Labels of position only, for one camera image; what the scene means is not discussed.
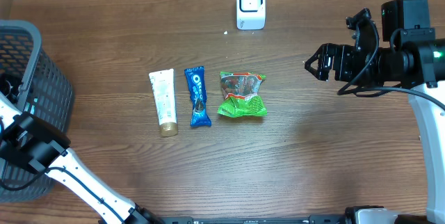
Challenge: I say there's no green snack bag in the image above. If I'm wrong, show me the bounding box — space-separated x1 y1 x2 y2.
218 72 267 118

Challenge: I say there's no white cream tube gold cap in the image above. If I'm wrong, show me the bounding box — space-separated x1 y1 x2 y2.
149 69 178 137

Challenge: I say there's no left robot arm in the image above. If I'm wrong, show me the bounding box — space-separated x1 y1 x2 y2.
1 74 163 223

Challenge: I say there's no blue Oreo cookie pack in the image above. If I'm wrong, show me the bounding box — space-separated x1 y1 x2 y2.
184 66 211 127

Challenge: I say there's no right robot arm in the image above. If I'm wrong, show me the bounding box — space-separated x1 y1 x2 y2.
305 0 444 223

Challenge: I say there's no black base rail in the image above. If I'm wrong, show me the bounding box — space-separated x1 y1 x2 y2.
157 209 398 224

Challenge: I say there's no white barcode scanner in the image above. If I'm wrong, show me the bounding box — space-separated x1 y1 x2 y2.
236 0 266 31

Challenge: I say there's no grey plastic mesh basket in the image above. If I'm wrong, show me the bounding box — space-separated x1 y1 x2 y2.
1 19 74 203

